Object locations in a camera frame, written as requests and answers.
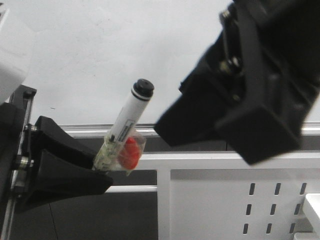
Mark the white whiteboard marker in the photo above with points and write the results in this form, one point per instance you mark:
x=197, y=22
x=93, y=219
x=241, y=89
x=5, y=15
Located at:
x=124, y=127

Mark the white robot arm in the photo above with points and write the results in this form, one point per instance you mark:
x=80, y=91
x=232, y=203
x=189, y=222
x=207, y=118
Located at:
x=14, y=46

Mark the white whiteboard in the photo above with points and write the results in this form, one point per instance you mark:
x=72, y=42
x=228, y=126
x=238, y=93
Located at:
x=88, y=53

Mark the red round magnet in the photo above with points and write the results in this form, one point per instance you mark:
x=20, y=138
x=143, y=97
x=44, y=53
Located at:
x=129, y=156

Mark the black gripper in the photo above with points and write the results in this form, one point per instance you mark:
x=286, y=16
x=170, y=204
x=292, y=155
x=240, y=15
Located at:
x=264, y=68

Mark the aluminium whiteboard tray rail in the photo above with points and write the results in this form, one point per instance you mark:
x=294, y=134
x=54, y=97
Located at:
x=91, y=131

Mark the white plastic bin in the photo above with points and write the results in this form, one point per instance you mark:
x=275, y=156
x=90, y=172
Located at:
x=312, y=212

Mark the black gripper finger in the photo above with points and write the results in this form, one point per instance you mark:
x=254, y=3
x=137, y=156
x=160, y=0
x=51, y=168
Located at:
x=58, y=167
x=257, y=121

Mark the white metal rack frame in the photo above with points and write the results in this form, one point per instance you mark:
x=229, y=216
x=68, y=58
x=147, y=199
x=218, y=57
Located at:
x=165, y=163

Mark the white perforated metal panel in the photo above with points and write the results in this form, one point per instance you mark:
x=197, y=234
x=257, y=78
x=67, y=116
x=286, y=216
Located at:
x=240, y=204

